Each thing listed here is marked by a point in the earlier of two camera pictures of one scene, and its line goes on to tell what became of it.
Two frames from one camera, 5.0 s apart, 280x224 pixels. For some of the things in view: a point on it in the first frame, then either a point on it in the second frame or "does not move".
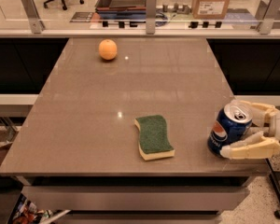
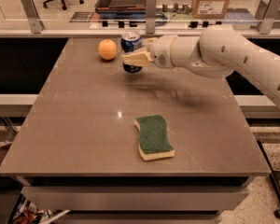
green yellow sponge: (153, 138) does not move
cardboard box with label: (211, 2) does not move
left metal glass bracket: (34, 19) does not move
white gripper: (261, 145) -> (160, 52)
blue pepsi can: (229, 126) -> (131, 42)
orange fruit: (107, 49) does not move
